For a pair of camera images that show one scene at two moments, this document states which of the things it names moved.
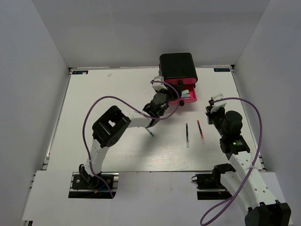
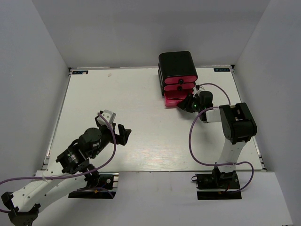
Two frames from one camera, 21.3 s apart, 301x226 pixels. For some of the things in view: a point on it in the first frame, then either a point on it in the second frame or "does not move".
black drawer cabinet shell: x=177 y=65 does not move
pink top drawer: x=181 y=81 does not move
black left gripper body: x=170 y=96 -> x=106 y=137
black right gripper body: x=216 y=117 -> x=194 y=104
